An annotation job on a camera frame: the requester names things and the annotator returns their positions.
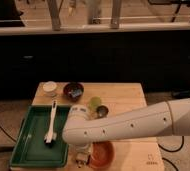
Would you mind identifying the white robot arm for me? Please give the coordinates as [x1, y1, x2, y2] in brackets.
[62, 98, 190, 152]

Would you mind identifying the dark maroon bowl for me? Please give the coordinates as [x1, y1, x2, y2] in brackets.
[63, 82, 84, 101]

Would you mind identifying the green plastic tray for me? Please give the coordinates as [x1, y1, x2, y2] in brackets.
[10, 105, 70, 168]

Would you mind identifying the light green cup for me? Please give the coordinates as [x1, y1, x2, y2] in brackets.
[88, 97, 102, 111]

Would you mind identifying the red orange bowl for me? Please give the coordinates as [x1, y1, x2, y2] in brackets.
[88, 141, 114, 169]

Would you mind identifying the small white cup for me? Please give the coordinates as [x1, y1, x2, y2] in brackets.
[42, 81, 57, 97]

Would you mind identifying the black whiteboard eraser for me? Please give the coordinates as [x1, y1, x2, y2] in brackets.
[76, 158, 89, 167]

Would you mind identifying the black cable on floor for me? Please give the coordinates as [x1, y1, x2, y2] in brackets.
[157, 135, 186, 171]

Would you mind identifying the black cable at left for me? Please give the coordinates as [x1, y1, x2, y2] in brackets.
[0, 112, 26, 154]

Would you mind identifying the small metal cup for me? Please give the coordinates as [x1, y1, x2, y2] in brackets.
[96, 105, 109, 118]

